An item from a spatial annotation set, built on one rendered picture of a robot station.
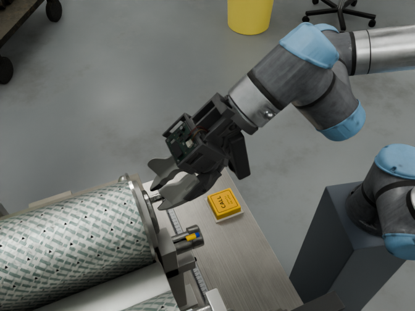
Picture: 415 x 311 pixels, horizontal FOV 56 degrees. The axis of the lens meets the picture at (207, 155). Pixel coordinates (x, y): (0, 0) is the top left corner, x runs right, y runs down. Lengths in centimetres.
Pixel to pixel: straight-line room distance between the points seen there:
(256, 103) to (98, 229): 29
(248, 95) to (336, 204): 64
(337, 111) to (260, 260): 51
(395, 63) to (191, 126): 36
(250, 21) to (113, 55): 110
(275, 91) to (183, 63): 248
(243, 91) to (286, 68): 7
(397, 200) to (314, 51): 47
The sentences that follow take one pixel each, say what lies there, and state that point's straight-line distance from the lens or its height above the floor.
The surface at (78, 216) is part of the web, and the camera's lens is 60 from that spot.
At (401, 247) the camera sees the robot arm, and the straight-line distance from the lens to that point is 90.
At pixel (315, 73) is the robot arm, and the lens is 56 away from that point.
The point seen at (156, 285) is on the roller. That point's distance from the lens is 62.
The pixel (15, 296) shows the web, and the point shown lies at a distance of 64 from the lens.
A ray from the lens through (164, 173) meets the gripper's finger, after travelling 67.
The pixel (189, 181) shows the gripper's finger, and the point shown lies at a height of 131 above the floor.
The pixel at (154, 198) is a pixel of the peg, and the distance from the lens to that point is 66.
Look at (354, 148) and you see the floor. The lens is 255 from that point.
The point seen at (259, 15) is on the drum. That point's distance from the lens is 323.
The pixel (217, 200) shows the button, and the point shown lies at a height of 92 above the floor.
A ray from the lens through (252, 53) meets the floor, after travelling 312.
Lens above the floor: 181
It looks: 50 degrees down
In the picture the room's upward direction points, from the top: straight up
